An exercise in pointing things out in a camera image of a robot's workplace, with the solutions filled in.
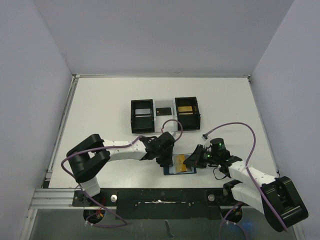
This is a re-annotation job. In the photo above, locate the blue leather card holder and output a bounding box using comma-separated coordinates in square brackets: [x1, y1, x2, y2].
[162, 154, 197, 176]

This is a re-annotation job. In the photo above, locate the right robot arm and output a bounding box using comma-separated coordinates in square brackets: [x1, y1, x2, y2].
[183, 138, 309, 232]

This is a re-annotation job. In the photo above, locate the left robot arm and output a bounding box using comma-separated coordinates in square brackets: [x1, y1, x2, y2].
[61, 132, 176, 197]

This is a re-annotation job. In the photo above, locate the black credit card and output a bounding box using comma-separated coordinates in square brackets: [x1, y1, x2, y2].
[155, 107, 172, 116]

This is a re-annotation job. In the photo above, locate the silver credit card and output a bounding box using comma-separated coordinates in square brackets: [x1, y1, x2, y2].
[135, 108, 151, 116]

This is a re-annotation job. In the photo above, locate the black bin with silver card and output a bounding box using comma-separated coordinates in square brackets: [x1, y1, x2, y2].
[130, 99, 155, 134]

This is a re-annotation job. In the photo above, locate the gold credit card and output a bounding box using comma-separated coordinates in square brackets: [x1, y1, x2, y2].
[178, 105, 194, 115]

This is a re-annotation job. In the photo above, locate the black bin with gold card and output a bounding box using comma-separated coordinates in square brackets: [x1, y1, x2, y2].
[174, 96, 201, 131]

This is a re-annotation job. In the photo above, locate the white middle bin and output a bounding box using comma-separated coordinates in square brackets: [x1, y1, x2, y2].
[153, 98, 178, 133]

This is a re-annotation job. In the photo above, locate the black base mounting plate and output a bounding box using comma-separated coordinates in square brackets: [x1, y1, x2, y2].
[71, 188, 236, 220]

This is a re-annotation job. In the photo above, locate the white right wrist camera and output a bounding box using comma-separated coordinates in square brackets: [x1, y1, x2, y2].
[202, 134, 212, 148]

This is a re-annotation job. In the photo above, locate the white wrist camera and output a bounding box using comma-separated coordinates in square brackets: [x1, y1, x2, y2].
[202, 134, 212, 148]
[167, 131, 177, 137]

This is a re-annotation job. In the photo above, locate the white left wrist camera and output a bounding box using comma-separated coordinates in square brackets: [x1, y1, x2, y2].
[167, 131, 177, 137]

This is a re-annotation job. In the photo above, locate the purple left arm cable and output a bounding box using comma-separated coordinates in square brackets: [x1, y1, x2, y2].
[61, 119, 185, 228]

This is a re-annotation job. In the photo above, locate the aluminium left side rail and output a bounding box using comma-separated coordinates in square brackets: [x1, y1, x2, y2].
[44, 74, 80, 181]

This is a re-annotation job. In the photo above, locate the aluminium rail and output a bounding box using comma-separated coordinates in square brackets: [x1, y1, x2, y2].
[44, 74, 80, 181]
[30, 188, 236, 210]

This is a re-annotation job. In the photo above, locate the aluminium front rail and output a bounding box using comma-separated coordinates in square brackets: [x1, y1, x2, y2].
[30, 188, 236, 210]

